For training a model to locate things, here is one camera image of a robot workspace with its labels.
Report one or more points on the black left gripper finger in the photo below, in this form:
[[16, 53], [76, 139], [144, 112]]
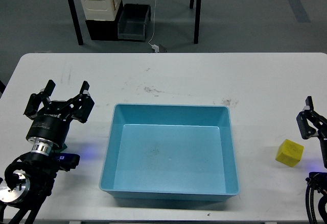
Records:
[[35, 100], [81, 105]]

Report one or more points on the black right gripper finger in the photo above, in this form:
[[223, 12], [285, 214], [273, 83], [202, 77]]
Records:
[[309, 121]]

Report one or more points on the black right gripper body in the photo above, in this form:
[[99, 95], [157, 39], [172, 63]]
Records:
[[323, 142]]

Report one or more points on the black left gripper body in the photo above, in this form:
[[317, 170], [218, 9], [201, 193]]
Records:
[[50, 123]]

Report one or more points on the yellow block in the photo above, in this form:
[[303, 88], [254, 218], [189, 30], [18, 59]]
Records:
[[289, 153]]

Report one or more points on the green block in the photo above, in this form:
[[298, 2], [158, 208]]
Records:
[[64, 147]]

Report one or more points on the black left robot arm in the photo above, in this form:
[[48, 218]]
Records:
[[29, 179]]

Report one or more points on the black box under crate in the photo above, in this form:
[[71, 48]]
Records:
[[105, 30]]

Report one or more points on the light blue plastic box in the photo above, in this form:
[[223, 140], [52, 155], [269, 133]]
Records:
[[170, 152]]

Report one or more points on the white power adapter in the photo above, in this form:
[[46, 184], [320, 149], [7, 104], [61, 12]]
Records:
[[155, 48]]

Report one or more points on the grey plastic bin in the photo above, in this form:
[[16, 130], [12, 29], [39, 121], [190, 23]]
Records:
[[133, 22]]

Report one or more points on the black table leg left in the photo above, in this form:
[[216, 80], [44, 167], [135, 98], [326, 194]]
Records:
[[75, 20]]

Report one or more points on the black table leg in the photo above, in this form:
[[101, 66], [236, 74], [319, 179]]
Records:
[[197, 5], [75, 20]]

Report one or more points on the black table leg right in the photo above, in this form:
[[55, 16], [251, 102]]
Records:
[[197, 5]]

